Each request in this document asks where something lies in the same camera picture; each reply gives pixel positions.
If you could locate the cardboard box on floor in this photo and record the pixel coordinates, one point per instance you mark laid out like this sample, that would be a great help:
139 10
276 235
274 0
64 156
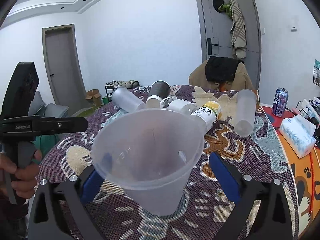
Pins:
94 97

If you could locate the grey interior door left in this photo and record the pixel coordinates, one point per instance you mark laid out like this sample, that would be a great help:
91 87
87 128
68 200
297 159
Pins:
63 68

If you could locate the frosted cup lying right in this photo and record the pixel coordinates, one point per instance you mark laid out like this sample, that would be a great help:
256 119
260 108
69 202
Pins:
245 112

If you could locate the grey door with handle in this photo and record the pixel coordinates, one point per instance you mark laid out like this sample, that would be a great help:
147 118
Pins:
215 32

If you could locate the left hand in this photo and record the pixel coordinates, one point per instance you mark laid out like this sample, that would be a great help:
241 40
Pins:
25 186

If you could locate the black hat on door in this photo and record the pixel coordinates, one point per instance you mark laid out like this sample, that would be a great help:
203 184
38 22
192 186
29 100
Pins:
219 5

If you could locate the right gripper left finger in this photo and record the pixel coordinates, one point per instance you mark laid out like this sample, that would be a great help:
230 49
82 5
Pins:
47 220

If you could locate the patterned purple woven tablecloth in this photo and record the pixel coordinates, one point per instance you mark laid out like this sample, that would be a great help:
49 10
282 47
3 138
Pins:
204 207

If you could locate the orange animal print mat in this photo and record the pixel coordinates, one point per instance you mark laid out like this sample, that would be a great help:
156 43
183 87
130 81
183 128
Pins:
306 175

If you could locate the wire basket wall shelf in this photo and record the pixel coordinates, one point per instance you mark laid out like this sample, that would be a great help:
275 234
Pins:
316 73

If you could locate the plaid scarf on door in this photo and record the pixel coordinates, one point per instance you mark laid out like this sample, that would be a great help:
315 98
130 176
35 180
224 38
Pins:
238 31

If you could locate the dark grey paper cup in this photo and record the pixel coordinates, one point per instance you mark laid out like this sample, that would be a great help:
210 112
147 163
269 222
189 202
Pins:
159 90

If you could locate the blue drink can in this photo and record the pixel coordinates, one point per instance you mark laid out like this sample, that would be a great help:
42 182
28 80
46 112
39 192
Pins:
280 102

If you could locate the frosted translucent plastic cup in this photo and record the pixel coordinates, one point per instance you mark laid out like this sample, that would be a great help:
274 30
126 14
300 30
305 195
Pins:
150 155

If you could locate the clear plastic cup lying left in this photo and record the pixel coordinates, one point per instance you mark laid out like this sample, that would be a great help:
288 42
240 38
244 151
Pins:
126 100

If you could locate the clear white-label jar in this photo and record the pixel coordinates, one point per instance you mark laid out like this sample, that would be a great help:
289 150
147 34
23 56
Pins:
178 105

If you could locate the yellow-lid supplement bottle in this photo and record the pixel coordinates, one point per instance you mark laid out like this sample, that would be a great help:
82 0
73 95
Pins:
207 115

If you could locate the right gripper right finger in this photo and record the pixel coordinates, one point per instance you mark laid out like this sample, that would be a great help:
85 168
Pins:
273 219

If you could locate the white tissue pack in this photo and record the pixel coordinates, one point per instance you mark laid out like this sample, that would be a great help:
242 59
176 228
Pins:
298 132

